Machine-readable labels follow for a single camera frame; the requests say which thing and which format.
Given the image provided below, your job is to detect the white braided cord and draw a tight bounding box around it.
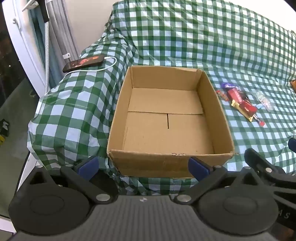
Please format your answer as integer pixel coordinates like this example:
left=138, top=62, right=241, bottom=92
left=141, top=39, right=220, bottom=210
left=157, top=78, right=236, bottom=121
left=43, top=20, right=51, bottom=94

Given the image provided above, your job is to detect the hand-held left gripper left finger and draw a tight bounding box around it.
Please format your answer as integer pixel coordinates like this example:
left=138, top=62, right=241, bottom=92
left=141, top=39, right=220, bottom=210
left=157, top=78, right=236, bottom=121
left=18, top=156, right=119, bottom=205

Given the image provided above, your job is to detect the red snack packet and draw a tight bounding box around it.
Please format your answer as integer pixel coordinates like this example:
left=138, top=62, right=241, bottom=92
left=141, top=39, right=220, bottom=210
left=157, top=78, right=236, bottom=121
left=225, top=88, right=258, bottom=115

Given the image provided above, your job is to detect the black smartphone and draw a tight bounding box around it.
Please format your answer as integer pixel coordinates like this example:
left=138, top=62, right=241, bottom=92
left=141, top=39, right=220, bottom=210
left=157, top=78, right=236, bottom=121
left=62, top=55, right=104, bottom=73

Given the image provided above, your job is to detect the black and yellow object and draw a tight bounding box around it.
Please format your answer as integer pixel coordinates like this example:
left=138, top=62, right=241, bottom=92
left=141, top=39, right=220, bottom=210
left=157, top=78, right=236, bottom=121
left=0, top=119, right=10, bottom=144

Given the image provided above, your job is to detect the green checkered cloth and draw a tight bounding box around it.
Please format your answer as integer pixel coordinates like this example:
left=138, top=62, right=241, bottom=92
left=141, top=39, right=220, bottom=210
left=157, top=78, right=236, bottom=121
left=26, top=0, right=296, bottom=195

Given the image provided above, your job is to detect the red white coffee stick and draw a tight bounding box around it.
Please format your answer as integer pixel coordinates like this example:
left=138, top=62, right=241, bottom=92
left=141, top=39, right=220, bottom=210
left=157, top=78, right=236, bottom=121
left=253, top=115, right=265, bottom=127

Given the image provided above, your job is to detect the grey curtain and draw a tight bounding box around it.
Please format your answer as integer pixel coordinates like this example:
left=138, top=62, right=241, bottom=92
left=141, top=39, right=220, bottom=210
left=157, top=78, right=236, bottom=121
left=30, top=0, right=79, bottom=90

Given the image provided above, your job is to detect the cardboard box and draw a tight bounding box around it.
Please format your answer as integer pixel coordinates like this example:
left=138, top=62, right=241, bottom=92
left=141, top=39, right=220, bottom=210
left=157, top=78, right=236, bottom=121
left=107, top=65, right=235, bottom=179

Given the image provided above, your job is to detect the clear silver snack packet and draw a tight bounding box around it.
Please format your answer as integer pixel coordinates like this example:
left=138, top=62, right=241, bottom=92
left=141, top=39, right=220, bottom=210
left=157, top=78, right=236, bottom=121
left=254, top=90, right=274, bottom=112

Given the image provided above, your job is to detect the white window frame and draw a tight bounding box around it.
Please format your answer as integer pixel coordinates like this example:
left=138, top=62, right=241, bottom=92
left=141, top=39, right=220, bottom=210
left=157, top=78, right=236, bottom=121
left=0, top=0, right=49, bottom=94

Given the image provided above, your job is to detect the white charging cable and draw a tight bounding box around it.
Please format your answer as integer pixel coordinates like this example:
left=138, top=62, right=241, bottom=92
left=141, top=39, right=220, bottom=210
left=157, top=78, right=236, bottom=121
left=45, top=57, right=117, bottom=95

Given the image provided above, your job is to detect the small red orange candy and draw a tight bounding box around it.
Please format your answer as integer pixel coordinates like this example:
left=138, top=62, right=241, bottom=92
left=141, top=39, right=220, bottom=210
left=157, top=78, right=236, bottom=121
left=216, top=90, right=229, bottom=101

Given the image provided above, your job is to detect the purple chocolate bar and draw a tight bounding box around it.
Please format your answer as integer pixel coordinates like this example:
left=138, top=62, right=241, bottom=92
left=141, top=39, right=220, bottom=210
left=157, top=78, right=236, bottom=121
left=221, top=82, right=240, bottom=90

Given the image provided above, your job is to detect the yellow gold snack bar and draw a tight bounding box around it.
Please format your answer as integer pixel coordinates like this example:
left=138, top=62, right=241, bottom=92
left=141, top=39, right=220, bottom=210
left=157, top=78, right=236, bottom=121
left=231, top=100, right=253, bottom=122

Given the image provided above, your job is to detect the black pole handle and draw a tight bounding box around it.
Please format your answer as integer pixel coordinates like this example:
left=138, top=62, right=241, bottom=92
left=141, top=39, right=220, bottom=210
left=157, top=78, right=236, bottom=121
left=38, top=0, right=49, bottom=22

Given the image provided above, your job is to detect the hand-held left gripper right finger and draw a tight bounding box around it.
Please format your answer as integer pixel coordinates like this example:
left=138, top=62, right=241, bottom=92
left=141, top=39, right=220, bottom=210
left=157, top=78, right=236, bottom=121
left=169, top=157, right=266, bottom=205

